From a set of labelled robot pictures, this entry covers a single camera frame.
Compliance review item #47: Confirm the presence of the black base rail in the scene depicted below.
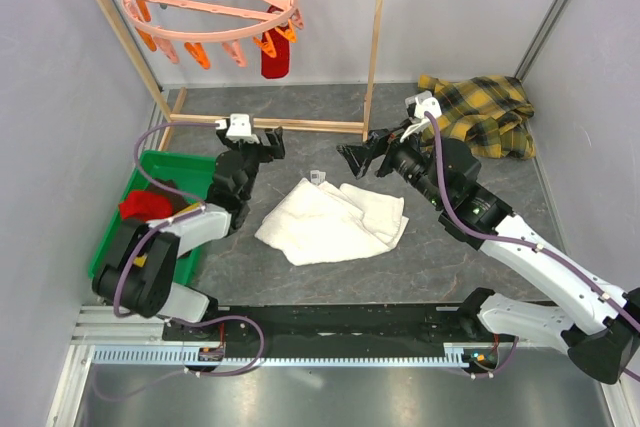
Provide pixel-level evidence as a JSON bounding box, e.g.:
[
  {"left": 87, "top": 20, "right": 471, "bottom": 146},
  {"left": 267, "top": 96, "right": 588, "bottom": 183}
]
[{"left": 162, "top": 288, "right": 516, "bottom": 363}]

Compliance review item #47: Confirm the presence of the slotted aluminium cable duct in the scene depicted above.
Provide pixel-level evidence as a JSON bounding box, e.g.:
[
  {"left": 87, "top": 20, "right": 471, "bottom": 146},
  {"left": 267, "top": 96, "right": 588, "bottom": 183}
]
[{"left": 91, "top": 343, "right": 494, "bottom": 369}]

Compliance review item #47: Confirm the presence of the yellow sock with reindeer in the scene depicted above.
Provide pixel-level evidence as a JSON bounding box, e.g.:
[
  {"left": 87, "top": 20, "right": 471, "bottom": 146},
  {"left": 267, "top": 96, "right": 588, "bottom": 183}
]
[{"left": 133, "top": 203, "right": 199, "bottom": 268}]

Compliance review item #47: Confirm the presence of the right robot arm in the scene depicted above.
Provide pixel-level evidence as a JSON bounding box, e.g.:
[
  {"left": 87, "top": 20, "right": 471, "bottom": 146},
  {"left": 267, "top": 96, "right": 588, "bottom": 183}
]
[{"left": 336, "top": 129, "right": 639, "bottom": 384}]

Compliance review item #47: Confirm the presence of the green plastic bin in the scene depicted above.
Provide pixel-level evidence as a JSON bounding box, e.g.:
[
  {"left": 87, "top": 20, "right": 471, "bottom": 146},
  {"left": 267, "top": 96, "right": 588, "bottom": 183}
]
[{"left": 87, "top": 149, "right": 221, "bottom": 291}]

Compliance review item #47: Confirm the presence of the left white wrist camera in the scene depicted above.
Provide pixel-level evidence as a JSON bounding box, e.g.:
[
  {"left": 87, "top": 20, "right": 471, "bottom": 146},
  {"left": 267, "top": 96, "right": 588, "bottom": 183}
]
[{"left": 216, "top": 114, "right": 260, "bottom": 144}]

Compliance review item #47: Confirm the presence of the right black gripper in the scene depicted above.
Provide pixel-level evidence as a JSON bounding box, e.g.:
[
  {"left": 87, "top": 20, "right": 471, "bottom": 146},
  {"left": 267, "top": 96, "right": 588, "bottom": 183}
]
[{"left": 337, "top": 120, "right": 447, "bottom": 208}]

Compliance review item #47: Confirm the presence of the yellow plaid shirt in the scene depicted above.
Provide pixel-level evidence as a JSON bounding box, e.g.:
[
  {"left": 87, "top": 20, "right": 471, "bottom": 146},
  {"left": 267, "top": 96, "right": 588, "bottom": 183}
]
[{"left": 418, "top": 74, "right": 536, "bottom": 160}]

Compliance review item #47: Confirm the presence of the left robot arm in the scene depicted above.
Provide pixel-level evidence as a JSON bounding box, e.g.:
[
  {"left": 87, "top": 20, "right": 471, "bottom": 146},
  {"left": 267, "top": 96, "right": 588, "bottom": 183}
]
[{"left": 92, "top": 117, "right": 285, "bottom": 340}]

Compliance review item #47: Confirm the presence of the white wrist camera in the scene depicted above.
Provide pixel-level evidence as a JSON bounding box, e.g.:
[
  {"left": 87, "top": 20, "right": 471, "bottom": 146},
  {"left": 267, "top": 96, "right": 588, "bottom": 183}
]
[
  {"left": 400, "top": 90, "right": 442, "bottom": 143},
  {"left": 216, "top": 114, "right": 260, "bottom": 144}
]

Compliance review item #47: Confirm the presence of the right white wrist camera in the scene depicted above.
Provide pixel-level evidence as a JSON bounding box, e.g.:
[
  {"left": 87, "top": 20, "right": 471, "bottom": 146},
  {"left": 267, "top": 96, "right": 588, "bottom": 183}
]
[{"left": 400, "top": 90, "right": 442, "bottom": 143}]

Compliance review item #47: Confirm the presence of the white folded towel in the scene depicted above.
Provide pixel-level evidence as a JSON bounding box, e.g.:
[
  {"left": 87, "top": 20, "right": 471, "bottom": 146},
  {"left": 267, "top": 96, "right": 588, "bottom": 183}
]
[{"left": 255, "top": 178, "right": 409, "bottom": 266}]

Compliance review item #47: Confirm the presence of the brown striped sock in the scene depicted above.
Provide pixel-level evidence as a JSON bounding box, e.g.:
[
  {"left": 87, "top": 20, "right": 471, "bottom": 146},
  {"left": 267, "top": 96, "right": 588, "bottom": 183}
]
[{"left": 145, "top": 179, "right": 191, "bottom": 212}]

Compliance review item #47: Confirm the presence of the wooden hanger stand frame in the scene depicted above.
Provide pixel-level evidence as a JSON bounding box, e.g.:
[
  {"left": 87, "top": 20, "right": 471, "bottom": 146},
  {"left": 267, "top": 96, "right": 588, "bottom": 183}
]
[{"left": 95, "top": 0, "right": 383, "bottom": 150}]

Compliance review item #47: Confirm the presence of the red sock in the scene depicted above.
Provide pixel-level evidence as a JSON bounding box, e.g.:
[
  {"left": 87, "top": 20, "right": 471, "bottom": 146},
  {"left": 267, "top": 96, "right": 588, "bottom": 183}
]
[
  {"left": 118, "top": 190, "right": 173, "bottom": 222},
  {"left": 261, "top": 28, "right": 290, "bottom": 80}
]

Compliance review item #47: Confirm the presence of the pink round clip hanger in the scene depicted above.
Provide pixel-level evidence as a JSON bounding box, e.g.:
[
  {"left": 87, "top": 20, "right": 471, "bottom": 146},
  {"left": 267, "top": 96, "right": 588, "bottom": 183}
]
[{"left": 121, "top": 0, "right": 305, "bottom": 70}]

